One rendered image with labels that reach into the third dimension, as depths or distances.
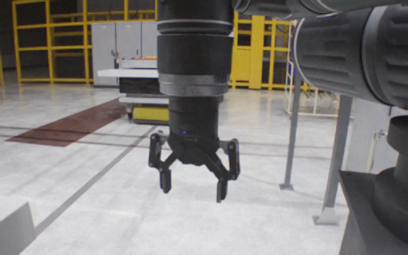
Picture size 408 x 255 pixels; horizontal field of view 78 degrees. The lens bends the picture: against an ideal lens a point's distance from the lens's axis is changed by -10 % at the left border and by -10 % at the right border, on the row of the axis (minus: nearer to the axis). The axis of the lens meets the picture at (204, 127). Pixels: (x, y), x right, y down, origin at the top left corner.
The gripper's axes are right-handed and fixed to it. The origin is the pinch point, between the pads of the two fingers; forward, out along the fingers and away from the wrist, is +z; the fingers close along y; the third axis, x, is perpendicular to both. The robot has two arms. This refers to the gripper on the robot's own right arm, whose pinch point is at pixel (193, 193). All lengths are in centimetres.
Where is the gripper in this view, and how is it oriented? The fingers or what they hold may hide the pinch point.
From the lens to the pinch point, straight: 47.1
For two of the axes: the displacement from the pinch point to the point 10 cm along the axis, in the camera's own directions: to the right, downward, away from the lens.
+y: 9.5, 1.0, -2.8
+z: -0.2, 9.7, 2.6
